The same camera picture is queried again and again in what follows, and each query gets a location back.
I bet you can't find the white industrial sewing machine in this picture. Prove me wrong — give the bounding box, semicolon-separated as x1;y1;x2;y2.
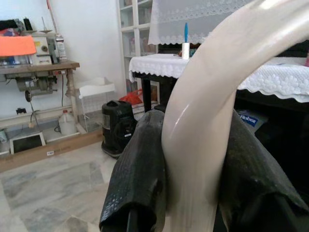
0;33;61;66

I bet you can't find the long brown cardboard box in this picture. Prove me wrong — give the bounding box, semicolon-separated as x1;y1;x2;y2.
0;130;104;174

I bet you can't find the red plastic bag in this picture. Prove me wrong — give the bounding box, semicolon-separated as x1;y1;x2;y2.
119;88;144;105

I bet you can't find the white plastic jug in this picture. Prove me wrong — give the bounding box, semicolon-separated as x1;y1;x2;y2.
58;109;78;136

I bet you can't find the blue handled lint roller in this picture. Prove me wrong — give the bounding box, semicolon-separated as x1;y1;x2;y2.
181;22;191;60

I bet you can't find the black air purifier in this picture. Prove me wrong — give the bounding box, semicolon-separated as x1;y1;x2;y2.
101;100;137;159

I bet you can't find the grey sewing machine motor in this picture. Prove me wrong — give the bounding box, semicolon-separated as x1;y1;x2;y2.
14;76;58;98

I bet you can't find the cream curved plastic handle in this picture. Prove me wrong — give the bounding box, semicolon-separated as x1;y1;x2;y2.
160;0;309;232

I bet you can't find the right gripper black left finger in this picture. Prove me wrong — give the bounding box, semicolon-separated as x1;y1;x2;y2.
99;110;168;232

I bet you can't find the white lace tablecloth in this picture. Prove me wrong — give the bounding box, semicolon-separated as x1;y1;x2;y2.
128;53;309;103

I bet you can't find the blue white robot box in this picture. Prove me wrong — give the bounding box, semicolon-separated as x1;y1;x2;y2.
237;109;267;133

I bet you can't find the wooden sewing machine table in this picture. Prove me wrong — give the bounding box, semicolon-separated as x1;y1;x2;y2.
0;59;81;137

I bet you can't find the orange sheet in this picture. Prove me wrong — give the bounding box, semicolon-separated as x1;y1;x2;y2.
0;35;37;57

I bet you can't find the white wire basket rack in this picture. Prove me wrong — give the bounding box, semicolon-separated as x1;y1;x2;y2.
75;77;116;133

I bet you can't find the black thread spool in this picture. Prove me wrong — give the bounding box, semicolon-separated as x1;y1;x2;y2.
23;17;33;32

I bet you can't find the white bookshelf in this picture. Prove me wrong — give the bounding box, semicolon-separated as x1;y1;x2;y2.
116;0;160;115

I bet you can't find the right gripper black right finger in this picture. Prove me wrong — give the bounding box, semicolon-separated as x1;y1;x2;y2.
216;108;309;232

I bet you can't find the black wooden table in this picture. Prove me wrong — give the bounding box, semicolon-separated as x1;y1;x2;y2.
133;70;309;155

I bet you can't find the wooden stick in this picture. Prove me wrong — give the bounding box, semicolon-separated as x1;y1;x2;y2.
46;0;60;37

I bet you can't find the white lace curtain cloth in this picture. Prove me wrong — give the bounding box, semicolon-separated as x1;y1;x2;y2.
147;0;252;46

